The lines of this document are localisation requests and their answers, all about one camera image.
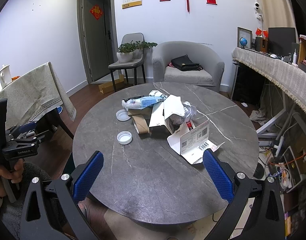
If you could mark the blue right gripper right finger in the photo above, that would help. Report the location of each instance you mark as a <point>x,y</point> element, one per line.
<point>220,179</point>

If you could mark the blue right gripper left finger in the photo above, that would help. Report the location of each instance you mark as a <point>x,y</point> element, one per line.
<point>85,175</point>

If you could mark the white SD card packaging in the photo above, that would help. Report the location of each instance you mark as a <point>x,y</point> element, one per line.
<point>191,141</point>

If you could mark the white plastic lid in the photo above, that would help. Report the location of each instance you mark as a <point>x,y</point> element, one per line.
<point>124,137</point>
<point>122,115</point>

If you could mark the white paper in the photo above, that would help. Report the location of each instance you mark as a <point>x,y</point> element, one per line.
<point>189,111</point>

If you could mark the brown cardboard tape roll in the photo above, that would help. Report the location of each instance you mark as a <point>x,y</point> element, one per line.
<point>140,124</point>

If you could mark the blue white plastic wrapper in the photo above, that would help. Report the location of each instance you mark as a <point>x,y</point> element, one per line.
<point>142,102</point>

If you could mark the person's left hand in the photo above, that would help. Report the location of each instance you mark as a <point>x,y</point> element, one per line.
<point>15,176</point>

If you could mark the beige patterned tablecloth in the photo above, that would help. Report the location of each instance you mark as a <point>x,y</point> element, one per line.
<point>34,94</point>

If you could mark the round grey marble table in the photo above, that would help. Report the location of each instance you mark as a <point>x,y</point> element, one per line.
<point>146,180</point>

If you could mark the white kettle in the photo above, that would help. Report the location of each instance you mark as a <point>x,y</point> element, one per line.
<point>5,75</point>

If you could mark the flat cardboard box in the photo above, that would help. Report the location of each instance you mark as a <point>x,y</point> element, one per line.
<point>109,87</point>

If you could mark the fringed beige desk cloth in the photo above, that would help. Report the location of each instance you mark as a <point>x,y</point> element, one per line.
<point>290,79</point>

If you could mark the grey armchair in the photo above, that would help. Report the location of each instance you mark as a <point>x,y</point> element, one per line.
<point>212,65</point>

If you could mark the grey dining chair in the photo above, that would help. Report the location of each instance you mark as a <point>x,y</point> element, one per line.
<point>134,64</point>

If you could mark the potted green plant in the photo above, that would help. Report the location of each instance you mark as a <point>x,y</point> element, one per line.
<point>133,50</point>

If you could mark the small blue globe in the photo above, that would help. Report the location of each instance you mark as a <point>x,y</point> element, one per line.
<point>243,42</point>

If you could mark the framed picture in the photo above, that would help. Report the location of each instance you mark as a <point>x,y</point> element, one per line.
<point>242,32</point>

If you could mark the black monitor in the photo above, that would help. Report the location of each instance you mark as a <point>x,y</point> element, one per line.
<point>280,40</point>

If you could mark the red fu door sticker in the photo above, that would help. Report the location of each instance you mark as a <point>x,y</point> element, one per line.
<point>96,11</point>

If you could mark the grey door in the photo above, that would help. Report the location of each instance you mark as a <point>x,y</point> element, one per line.
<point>96,39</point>

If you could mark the beige curtain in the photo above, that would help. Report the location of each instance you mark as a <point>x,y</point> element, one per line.
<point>276,13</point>

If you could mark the white security camera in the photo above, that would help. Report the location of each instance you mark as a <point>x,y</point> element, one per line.
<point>258,11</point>

